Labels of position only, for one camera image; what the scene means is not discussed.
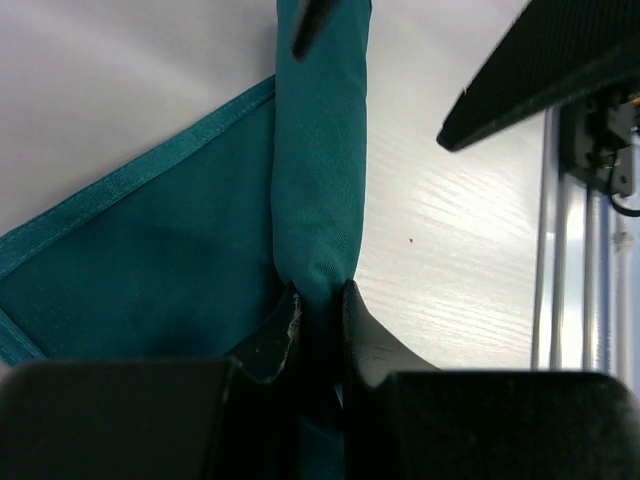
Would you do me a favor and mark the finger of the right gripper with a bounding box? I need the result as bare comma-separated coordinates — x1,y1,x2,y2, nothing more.
291,0,340,61

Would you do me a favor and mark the teal cloth napkin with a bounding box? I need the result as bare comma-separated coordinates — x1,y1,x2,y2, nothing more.
1,1,372,448

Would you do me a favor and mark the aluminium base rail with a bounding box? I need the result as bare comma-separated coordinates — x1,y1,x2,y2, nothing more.
530,108,639,384

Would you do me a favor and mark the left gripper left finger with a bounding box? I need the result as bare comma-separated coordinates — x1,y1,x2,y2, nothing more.
1,287,302,479

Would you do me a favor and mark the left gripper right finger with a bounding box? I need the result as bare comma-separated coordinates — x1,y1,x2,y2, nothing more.
342,283,639,479

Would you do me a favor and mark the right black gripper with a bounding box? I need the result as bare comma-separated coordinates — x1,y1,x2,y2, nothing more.
436,0,639,198

